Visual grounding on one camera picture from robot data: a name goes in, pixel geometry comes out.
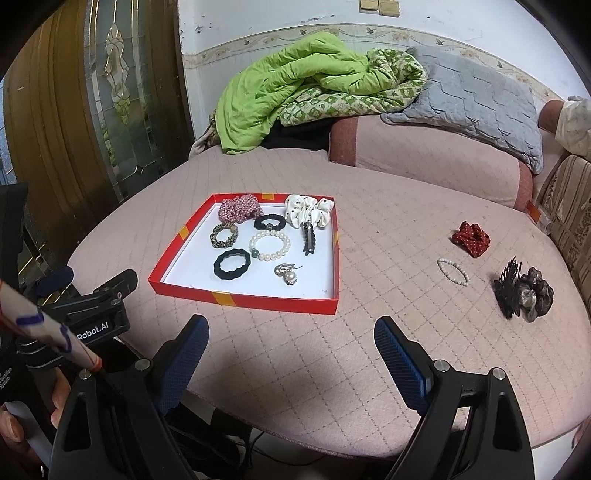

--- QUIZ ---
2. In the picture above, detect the black leaf hair clip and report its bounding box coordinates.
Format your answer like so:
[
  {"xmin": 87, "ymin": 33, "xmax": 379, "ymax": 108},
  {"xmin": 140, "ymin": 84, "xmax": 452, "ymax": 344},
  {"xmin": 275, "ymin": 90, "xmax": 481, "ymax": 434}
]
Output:
[{"xmin": 300, "ymin": 220, "xmax": 317, "ymax": 257}]

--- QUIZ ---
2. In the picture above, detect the red shallow tray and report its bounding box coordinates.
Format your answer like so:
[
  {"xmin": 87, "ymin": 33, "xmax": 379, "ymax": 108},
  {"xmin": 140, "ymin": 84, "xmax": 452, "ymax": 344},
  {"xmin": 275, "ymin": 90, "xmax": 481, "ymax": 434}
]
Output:
[{"xmin": 148, "ymin": 193, "xmax": 341, "ymax": 316}]

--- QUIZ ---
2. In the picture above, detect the pink bolster cushion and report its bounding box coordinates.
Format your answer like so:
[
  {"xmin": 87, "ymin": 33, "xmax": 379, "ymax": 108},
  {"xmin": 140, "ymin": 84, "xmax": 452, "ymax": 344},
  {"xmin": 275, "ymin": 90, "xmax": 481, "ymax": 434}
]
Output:
[{"xmin": 328, "ymin": 115, "xmax": 535, "ymax": 212}]

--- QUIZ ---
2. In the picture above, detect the black claw hair clip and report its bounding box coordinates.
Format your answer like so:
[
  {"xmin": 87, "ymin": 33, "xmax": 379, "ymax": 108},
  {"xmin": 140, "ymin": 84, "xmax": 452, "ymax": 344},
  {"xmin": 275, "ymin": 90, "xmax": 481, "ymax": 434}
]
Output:
[{"xmin": 493, "ymin": 258, "xmax": 525, "ymax": 319}]

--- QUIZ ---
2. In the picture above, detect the white dotted scrunchie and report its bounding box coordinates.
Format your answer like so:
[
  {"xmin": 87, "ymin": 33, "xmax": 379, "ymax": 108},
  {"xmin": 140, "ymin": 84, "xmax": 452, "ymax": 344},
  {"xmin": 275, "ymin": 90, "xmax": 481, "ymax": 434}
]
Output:
[{"xmin": 283, "ymin": 193, "xmax": 336, "ymax": 228}]

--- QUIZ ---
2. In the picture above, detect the large pearl bracelet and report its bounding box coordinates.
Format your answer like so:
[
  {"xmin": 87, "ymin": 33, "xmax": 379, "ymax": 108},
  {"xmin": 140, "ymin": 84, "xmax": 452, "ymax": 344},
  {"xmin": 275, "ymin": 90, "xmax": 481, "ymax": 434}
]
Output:
[{"xmin": 248, "ymin": 229, "xmax": 293, "ymax": 263}]

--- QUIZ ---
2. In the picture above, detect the green quilt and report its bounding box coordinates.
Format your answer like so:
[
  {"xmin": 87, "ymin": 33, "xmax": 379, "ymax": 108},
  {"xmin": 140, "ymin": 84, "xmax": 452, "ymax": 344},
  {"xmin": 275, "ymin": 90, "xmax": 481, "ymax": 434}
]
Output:
[{"xmin": 216, "ymin": 34, "xmax": 428, "ymax": 154}]

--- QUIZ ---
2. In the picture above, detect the small pearl bracelet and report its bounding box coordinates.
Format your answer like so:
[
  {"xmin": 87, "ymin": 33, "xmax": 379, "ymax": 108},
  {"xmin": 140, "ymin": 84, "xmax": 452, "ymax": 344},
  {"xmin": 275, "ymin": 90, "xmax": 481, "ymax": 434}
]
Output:
[{"xmin": 437, "ymin": 258, "xmax": 471, "ymax": 286}]

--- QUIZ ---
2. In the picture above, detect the grey quilted pillow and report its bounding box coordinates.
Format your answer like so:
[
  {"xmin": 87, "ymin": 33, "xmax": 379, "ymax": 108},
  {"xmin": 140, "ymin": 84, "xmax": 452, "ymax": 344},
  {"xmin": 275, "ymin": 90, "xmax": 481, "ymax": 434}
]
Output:
[{"xmin": 380, "ymin": 45, "xmax": 544, "ymax": 175}]

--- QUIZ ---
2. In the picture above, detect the wooden door with glass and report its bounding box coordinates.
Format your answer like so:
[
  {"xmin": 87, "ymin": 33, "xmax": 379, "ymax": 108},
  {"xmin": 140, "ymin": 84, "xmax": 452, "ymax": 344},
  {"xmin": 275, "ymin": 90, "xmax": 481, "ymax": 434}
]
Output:
[{"xmin": 0, "ymin": 0, "xmax": 191, "ymax": 289}]

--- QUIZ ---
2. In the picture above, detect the black hair tie with bead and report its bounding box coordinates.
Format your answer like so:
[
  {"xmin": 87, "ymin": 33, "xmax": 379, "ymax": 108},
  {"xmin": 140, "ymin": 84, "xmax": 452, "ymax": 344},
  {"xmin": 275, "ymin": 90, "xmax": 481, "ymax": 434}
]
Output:
[{"xmin": 252, "ymin": 213, "xmax": 287, "ymax": 232}]

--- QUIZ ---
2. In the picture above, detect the silver pearl brooch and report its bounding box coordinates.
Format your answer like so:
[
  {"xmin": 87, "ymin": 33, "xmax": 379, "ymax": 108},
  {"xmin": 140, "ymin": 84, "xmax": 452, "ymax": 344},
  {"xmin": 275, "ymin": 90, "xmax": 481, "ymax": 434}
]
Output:
[{"xmin": 273, "ymin": 261, "xmax": 304, "ymax": 286}]

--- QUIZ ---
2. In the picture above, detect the dark grey shiny scrunchie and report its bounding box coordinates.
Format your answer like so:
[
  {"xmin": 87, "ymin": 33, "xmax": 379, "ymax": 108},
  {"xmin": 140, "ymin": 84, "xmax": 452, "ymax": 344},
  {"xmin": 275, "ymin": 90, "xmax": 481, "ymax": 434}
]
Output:
[{"xmin": 514, "ymin": 266, "xmax": 555, "ymax": 323}]

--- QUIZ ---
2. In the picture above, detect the plastic bottle orange label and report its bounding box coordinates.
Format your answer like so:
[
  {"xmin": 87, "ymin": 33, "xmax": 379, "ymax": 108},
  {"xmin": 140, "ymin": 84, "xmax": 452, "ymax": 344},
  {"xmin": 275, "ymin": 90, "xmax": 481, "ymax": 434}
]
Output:
[{"xmin": 526, "ymin": 200, "xmax": 553, "ymax": 232}]

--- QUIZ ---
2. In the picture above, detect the red dotted scrunchie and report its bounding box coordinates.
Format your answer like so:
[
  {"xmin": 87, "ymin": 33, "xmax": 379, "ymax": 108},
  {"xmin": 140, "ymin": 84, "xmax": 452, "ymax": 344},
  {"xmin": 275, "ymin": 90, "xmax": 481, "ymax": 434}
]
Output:
[{"xmin": 451, "ymin": 220, "xmax": 492, "ymax": 258}]

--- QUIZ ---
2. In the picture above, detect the beige cloth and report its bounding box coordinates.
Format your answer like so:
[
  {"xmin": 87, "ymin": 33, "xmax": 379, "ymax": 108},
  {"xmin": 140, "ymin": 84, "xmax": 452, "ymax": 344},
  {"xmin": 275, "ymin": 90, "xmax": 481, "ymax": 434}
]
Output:
[{"xmin": 191, "ymin": 113, "xmax": 223, "ymax": 158}]

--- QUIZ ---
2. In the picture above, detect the white stick with blue marks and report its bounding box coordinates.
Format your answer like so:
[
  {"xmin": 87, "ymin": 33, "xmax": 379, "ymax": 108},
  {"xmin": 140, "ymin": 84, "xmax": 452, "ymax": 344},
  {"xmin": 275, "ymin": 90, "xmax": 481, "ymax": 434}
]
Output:
[{"xmin": 0, "ymin": 276, "xmax": 103, "ymax": 373}]

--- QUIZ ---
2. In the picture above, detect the beige patterned sofa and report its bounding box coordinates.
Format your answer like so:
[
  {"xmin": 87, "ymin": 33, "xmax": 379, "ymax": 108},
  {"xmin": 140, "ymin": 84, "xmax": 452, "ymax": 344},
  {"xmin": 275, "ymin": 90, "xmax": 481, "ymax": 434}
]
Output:
[{"xmin": 537, "ymin": 154, "xmax": 591, "ymax": 302}]

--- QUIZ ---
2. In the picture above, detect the black wavy hair tie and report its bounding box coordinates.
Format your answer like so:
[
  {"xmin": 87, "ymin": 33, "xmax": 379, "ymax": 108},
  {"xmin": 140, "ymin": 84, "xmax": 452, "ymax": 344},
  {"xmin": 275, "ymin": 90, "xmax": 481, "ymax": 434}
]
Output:
[{"xmin": 213, "ymin": 248, "xmax": 253, "ymax": 280}]

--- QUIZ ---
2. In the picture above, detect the black cloth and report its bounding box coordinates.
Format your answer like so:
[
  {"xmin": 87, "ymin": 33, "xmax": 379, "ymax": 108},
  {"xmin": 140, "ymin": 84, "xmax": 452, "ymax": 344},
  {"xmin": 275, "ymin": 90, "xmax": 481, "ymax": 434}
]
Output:
[{"xmin": 262, "ymin": 121, "xmax": 334, "ymax": 151}]

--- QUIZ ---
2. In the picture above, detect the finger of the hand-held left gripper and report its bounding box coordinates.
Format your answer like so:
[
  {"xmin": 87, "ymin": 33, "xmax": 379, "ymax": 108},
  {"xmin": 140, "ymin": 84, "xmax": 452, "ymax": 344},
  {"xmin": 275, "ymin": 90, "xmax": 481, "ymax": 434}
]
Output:
[
  {"xmin": 91, "ymin": 268, "xmax": 140, "ymax": 302},
  {"xmin": 36, "ymin": 265, "xmax": 75, "ymax": 297}
]

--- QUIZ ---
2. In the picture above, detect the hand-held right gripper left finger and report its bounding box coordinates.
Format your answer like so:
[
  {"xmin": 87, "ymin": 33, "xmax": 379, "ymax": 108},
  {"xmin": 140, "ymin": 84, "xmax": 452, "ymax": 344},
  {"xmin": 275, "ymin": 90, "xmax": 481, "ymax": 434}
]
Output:
[{"xmin": 48, "ymin": 314, "xmax": 210, "ymax": 480}]

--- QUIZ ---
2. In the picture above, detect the brown patterned hair tie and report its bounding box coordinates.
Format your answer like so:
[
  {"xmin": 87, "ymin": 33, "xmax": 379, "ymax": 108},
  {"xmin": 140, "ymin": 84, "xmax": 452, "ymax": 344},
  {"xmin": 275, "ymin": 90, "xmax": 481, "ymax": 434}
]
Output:
[{"xmin": 210, "ymin": 222, "xmax": 240, "ymax": 250}]

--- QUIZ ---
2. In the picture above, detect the person's left hand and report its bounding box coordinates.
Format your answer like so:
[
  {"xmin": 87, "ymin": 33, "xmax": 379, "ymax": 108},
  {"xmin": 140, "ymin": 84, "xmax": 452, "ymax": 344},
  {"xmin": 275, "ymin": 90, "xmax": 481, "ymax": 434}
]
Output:
[{"xmin": 0, "ymin": 369, "xmax": 71, "ymax": 468}]

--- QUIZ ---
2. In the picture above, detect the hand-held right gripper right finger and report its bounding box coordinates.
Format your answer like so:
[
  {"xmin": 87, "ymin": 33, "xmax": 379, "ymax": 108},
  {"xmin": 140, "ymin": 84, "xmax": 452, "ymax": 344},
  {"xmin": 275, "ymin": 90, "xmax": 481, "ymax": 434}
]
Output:
[{"xmin": 374, "ymin": 316, "xmax": 537, "ymax": 480}]

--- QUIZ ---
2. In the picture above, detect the pink quilted bed cover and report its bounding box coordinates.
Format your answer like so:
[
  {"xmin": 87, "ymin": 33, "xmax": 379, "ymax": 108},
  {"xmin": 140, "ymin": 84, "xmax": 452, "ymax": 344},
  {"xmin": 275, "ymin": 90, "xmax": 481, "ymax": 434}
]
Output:
[{"xmin": 67, "ymin": 147, "xmax": 591, "ymax": 459}]

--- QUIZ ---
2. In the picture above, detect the red white checked scrunchie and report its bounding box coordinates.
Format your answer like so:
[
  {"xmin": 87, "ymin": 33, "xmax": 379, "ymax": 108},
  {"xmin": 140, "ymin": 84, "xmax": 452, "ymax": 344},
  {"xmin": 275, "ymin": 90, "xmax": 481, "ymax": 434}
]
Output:
[{"xmin": 217, "ymin": 194, "xmax": 262, "ymax": 223}]

